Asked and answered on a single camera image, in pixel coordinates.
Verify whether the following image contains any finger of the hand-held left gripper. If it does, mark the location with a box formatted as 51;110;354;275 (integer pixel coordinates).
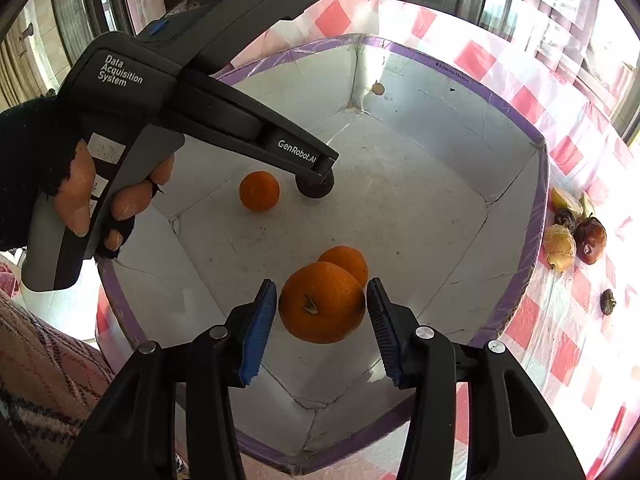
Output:
149;70;339;199

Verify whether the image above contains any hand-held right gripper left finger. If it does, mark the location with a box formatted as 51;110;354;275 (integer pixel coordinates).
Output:
57;279;278;480

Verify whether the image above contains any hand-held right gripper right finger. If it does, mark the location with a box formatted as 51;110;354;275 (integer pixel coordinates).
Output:
366;277;586;480

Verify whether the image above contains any small orange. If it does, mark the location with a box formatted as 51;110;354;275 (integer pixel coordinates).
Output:
239;171;281;212

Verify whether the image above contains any large orange with stem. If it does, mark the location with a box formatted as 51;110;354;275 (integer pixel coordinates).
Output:
278;262;367;345

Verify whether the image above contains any white box with purple edge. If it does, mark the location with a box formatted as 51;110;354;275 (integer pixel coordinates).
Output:
95;32;551;477

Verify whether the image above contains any person's left forearm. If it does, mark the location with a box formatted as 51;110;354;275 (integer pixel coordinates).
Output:
0;95;76;252

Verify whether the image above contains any person's left hand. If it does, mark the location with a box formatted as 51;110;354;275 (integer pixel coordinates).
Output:
50;137;177;262

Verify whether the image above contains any wooden cabinet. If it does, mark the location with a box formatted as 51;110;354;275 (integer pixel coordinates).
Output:
0;0;73;111

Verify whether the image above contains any pink checkered tablecloth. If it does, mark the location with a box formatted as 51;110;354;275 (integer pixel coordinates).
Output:
95;0;640;480

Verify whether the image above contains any yellow wrinkled fruit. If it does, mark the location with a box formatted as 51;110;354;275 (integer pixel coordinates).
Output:
543;224;577;272

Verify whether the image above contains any dark dried jujube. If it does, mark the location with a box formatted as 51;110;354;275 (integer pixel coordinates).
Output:
554;208;579;234

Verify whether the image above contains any person's pink patterned clothing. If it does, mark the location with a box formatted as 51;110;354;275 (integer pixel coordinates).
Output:
0;262;117;480

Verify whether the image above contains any yellow fruit piece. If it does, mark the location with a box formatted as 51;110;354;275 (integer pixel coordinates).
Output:
551;187;584;219

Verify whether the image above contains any window frame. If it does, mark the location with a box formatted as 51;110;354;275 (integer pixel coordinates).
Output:
467;0;640;143

